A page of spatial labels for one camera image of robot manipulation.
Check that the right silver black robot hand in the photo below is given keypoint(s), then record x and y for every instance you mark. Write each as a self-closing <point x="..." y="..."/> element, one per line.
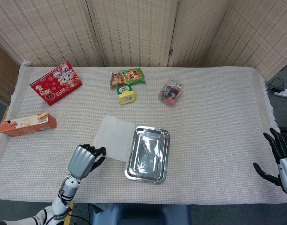
<point x="282" y="157"/>

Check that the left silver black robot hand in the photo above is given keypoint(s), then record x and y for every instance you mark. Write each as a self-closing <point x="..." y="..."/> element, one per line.
<point x="83" y="161"/>

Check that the white paper sheet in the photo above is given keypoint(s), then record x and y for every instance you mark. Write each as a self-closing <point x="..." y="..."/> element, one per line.
<point x="114" y="139"/>

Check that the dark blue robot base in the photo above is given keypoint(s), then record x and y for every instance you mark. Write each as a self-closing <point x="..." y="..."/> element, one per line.
<point x="141" y="214"/>

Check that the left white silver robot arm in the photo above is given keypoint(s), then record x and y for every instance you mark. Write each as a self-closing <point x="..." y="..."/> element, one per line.
<point x="63" y="197"/>

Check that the white power strip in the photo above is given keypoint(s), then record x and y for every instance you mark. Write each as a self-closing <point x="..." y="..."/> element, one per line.
<point x="284" y="93"/>

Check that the silver metal tray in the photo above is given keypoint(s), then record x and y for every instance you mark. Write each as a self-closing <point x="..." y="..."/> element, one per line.
<point x="148" y="155"/>

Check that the orange biscuit box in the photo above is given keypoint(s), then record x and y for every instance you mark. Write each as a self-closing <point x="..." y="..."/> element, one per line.
<point x="28" y="125"/>

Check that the yellow tub with green label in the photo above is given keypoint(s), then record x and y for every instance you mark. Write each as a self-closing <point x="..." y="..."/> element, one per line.
<point x="126" y="96"/>

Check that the white woven tablecloth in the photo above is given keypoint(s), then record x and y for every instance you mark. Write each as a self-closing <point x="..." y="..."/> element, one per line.
<point x="204" y="140"/>

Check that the red desk calendar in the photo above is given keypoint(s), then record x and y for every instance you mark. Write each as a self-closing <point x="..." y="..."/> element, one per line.
<point x="55" y="84"/>

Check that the green snack bag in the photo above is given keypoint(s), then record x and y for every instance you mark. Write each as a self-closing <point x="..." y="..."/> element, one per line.
<point x="128" y="77"/>

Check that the clear plastic candy bag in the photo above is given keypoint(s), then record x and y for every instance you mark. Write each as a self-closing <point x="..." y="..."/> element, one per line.
<point x="171" y="92"/>

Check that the beige woven folding screen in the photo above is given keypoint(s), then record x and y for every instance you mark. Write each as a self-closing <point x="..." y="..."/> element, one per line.
<point x="134" y="30"/>

